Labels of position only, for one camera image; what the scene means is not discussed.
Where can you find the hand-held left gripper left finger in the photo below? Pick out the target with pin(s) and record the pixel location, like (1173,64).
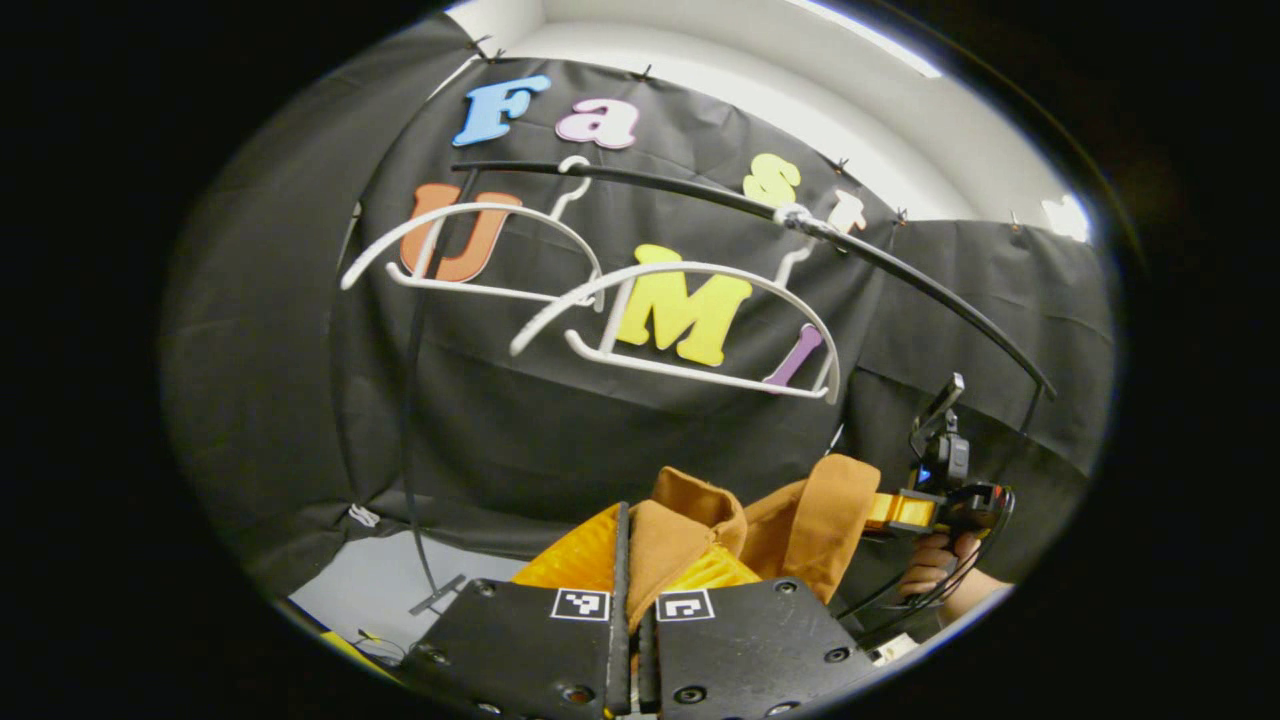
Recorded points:
(520,650)

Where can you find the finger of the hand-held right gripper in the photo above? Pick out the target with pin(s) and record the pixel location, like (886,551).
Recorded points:
(900,511)

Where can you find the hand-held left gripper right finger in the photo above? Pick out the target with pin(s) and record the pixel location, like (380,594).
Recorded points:
(750,640)

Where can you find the brown jacket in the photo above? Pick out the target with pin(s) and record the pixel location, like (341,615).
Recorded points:
(690,540)

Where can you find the white plastic clothes hanger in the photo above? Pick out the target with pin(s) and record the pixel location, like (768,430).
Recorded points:
(470,212)
(690,270)

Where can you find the small white backdrop label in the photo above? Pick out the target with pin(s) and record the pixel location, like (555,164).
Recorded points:
(363,516)

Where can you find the black backdrop cloth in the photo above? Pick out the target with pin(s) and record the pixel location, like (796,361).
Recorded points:
(520,440)

